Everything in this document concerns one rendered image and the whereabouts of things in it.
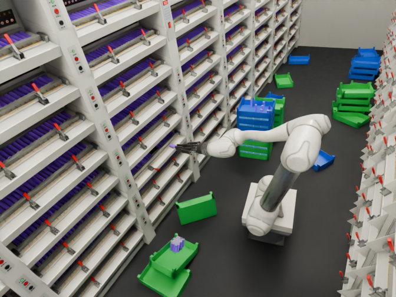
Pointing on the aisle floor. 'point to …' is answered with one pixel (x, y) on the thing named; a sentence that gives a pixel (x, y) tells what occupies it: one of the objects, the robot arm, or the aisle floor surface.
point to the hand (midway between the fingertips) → (180, 147)
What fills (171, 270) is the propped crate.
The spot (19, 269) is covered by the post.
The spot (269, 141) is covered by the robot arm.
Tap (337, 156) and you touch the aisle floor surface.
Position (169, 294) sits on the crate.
